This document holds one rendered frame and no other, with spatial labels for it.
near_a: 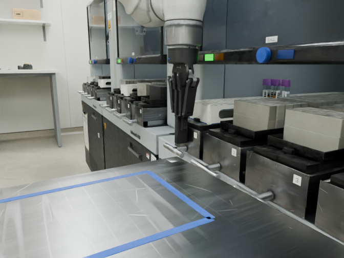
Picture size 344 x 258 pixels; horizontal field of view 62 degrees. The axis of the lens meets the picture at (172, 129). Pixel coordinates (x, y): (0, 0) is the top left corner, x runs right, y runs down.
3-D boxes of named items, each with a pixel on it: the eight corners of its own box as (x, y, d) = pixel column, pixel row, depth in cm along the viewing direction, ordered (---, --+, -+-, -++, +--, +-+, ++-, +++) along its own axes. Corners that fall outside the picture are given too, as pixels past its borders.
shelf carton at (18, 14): (13, 19, 324) (12, 7, 321) (14, 21, 343) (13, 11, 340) (41, 20, 335) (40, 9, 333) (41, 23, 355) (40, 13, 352)
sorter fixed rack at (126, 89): (174, 94, 154) (174, 82, 153) (183, 95, 145) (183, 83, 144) (120, 97, 142) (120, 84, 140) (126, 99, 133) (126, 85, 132)
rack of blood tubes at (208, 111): (269, 114, 92) (271, 95, 91) (294, 120, 83) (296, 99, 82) (189, 122, 80) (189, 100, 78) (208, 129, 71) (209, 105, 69)
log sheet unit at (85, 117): (84, 146, 252) (82, 106, 244) (90, 154, 228) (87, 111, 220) (82, 146, 251) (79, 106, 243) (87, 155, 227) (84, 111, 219)
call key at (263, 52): (259, 63, 56) (260, 47, 56) (271, 63, 54) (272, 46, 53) (255, 63, 56) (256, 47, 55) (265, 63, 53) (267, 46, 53)
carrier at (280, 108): (283, 133, 60) (286, 105, 58) (276, 134, 59) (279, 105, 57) (247, 123, 70) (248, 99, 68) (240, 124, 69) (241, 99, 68)
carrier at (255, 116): (275, 134, 59) (277, 105, 57) (267, 135, 58) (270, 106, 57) (238, 124, 69) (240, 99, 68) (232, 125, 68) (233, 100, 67)
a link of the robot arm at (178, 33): (191, 26, 73) (190, 50, 75) (158, 23, 70) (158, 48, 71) (210, 21, 65) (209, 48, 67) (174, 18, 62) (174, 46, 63)
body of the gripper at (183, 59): (205, 47, 67) (203, 87, 69) (188, 48, 74) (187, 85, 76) (176, 45, 63) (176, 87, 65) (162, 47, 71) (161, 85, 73)
